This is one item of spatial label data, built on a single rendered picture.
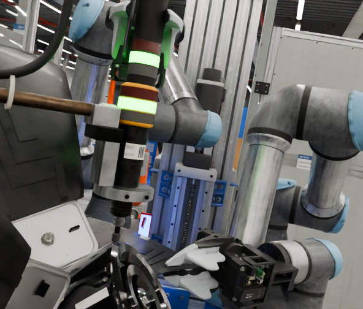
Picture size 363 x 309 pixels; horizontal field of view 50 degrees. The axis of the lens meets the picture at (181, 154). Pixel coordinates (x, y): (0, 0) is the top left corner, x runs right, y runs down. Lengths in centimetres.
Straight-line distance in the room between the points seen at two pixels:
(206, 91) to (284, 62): 112
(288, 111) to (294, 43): 154
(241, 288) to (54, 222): 30
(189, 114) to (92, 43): 37
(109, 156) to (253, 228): 43
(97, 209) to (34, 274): 89
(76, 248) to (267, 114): 53
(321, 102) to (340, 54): 159
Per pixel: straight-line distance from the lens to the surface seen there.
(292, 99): 83
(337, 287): 257
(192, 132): 75
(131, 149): 44
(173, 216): 127
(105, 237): 66
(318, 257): 74
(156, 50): 45
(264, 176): 80
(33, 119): 48
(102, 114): 42
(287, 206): 118
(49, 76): 55
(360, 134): 83
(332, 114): 82
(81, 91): 107
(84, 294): 35
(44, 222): 43
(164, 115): 72
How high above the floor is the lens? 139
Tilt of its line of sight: 5 degrees down
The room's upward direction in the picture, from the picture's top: 10 degrees clockwise
